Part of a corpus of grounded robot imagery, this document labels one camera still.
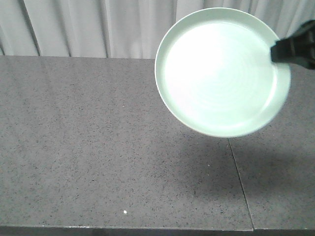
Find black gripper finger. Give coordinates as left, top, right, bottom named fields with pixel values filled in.
left=270, top=20, right=315, bottom=69

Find light green round plate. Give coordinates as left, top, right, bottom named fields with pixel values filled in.
left=155, top=7, right=291, bottom=138

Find white pleated curtain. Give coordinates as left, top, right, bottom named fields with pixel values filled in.
left=0, top=0, right=315, bottom=59

